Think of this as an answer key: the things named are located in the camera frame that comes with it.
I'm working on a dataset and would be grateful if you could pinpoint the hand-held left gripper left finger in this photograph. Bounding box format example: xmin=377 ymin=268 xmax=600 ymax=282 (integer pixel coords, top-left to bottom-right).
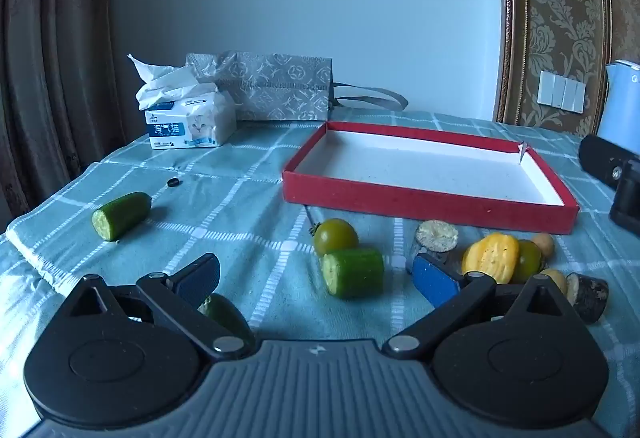
xmin=52 ymin=253 xmax=256 ymax=361

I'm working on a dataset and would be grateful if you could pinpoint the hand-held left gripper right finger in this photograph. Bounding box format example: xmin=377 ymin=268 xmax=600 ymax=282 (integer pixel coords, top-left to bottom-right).
xmin=382 ymin=252 xmax=583 ymax=361

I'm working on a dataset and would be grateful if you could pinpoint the dark green cucumber piece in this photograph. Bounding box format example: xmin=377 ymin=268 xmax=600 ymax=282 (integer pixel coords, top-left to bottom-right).
xmin=198 ymin=294 xmax=256 ymax=344

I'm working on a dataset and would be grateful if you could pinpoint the yellow fruit piece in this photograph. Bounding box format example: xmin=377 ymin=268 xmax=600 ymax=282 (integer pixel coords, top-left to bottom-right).
xmin=461 ymin=233 xmax=521 ymax=285

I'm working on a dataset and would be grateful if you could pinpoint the cut cucumber piece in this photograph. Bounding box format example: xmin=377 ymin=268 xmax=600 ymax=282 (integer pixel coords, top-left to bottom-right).
xmin=321 ymin=248 xmax=386 ymax=300
xmin=91 ymin=192 xmax=152 ymax=242

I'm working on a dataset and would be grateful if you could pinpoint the brown longan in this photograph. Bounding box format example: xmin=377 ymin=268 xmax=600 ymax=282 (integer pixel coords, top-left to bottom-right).
xmin=530 ymin=233 xmax=556 ymax=259
xmin=540 ymin=269 xmax=569 ymax=296

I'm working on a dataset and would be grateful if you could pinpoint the green tomato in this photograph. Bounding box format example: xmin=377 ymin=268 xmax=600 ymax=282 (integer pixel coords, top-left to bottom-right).
xmin=310 ymin=218 xmax=360 ymax=259
xmin=515 ymin=240 xmax=543 ymax=283

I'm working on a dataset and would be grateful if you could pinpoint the red cardboard box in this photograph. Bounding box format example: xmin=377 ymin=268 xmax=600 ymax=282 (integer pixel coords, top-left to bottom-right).
xmin=281 ymin=120 xmax=581 ymax=235

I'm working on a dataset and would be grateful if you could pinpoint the green checked tablecloth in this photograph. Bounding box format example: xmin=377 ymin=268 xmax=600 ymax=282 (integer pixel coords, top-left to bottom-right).
xmin=0 ymin=110 xmax=640 ymax=438

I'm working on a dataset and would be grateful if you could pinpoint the light blue electric kettle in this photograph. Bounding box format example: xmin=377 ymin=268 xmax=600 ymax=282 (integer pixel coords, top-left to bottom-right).
xmin=597 ymin=60 xmax=640 ymax=143

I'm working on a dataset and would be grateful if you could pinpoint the white tissue pack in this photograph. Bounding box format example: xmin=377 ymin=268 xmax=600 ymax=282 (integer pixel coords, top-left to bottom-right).
xmin=127 ymin=52 xmax=238 ymax=150

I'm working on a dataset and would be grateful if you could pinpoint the grey patterned gift bag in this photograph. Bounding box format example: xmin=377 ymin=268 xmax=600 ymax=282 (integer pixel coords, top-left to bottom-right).
xmin=186 ymin=50 xmax=408 ymax=123

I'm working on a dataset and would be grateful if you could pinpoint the brown patterned curtain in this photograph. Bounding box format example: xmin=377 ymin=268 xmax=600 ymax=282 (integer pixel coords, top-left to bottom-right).
xmin=0 ymin=0 xmax=131 ymax=219

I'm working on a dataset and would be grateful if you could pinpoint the white wall switch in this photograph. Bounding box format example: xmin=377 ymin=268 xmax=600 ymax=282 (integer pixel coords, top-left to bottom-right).
xmin=537 ymin=70 xmax=587 ymax=113

